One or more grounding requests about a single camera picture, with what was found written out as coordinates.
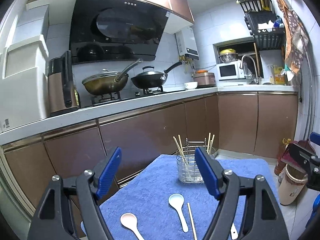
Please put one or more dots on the chrome kitchen faucet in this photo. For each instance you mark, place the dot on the chrome kitchen faucet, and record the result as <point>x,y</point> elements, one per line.
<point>249,68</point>

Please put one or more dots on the glass pot with yellow lid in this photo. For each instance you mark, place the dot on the glass pot with yellow lid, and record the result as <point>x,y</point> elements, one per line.
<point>228,55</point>

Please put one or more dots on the clear plastic utensil holder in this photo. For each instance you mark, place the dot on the clear plastic utensil holder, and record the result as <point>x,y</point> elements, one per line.
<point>188,171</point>

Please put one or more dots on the white refrigerator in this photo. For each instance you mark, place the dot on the white refrigerator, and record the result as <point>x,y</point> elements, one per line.
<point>24,60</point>

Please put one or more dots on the wooden chopstick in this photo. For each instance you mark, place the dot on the wooden chopstick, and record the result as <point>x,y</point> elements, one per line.
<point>192,221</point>

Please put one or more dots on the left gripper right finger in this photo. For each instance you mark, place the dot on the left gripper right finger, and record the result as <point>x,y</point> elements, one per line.
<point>211,172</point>

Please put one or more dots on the light blue ceramic spoon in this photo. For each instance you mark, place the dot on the light blue ceramic spoon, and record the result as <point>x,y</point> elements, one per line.
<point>176,201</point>

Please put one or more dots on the black wall dish rack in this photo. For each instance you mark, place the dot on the black wall dish rack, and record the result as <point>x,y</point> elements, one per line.
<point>263,23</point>

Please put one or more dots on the white bowl on counter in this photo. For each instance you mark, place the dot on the white bowl on counter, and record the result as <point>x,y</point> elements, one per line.
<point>190,85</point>

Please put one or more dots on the gas stove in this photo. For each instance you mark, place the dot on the gas stove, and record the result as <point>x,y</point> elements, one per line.
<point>123,95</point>

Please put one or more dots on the black range hood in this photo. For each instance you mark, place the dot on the black range hood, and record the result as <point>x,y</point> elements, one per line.
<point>115,30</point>

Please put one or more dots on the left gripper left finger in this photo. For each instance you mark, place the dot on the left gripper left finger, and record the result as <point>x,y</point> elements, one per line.
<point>104,173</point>

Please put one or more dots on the black wok with lid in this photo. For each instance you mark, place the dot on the black wok with lid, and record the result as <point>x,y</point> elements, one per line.
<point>150,78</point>

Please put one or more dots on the beige floor container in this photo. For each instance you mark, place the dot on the beige floor container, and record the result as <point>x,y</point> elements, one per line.
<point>292,183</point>

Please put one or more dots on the hanging patterned cloth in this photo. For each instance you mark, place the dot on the hanging patterned cloth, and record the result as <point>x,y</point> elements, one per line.
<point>296,38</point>

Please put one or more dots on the bronze wok with lid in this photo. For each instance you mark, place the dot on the bronze wok with lid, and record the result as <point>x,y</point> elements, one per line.
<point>106,82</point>

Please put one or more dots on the white microwave oven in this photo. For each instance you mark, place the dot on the white microwave oven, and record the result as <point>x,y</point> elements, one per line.
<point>230,71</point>

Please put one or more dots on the blue towel mat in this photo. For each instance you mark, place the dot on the blue towel mat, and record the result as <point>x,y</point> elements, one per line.
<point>163,206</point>

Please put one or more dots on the white water heater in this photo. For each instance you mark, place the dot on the white water heater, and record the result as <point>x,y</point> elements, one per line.
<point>186,43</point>

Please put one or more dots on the orange oil bottle on floor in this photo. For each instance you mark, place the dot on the orange oil bottle on floor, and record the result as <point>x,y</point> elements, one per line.
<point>280,164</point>

